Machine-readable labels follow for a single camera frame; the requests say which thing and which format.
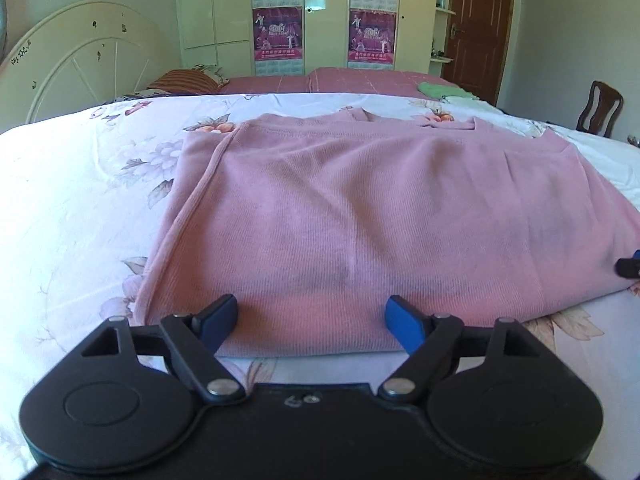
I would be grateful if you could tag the pink checked blanket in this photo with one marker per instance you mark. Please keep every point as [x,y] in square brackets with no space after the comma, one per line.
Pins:
[350,80]

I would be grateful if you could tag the purple wall poster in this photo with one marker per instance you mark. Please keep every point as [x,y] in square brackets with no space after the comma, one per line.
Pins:
[278,35]
[372,35]

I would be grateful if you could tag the pink sweater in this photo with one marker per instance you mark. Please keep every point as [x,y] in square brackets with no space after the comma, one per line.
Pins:
[375,210]

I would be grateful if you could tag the dark patterned pillow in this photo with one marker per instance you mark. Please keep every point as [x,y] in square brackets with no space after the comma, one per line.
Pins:
[137,95]

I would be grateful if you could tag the green folded cloth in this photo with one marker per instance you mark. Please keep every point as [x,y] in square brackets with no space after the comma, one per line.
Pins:
[442,90]

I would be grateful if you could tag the blue curtain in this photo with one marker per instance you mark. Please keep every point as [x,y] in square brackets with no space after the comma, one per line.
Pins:
[2,20]

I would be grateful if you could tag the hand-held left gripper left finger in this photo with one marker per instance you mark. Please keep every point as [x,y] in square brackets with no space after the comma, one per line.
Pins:
[220,320]

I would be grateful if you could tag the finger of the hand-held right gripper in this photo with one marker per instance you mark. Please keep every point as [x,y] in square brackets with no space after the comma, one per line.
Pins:
[630,266]

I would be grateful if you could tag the pale floral pillow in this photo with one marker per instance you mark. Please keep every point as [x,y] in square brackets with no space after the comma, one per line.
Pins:
[215,72]

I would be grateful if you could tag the cream round headboard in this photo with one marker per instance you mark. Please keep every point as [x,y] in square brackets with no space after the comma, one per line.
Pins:
[85,55]

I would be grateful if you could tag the cream corner shelf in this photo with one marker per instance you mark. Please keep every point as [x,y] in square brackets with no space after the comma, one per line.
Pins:
[442,10]

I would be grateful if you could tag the brown wooden door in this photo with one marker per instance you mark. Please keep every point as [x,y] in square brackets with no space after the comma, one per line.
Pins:
[480,30]

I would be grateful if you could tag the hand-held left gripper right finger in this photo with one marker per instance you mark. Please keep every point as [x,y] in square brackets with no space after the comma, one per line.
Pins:
[405,325]

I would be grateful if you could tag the white floral bed sheet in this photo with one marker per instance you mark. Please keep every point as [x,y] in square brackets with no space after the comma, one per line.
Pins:
[75,200]

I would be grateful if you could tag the cream glossy wardrobe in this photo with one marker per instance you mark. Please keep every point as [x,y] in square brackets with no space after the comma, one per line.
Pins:
[325,15]

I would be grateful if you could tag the orange striped pillow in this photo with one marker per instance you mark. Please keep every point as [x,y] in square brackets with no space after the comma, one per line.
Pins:
[182,81]

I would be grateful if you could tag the dark wooden chair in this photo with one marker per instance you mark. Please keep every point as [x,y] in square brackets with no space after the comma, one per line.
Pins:
[600,110]

